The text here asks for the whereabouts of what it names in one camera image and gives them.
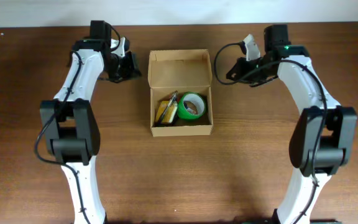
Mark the brown cardboard box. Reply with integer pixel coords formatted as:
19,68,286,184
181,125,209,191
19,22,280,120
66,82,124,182
148,49,214,137

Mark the green tape roll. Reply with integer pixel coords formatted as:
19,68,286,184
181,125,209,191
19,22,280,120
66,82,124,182
177,92,206,120

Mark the black pen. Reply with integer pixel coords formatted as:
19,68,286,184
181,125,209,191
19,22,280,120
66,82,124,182
157,90,178,124

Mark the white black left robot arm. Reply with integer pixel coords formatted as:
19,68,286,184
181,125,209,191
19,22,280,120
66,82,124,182
34,21,142,223

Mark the small blue white box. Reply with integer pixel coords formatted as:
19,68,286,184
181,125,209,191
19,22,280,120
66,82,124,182
185,103,198,114

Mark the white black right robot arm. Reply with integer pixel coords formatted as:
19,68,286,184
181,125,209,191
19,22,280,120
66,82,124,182
226,24,357,223

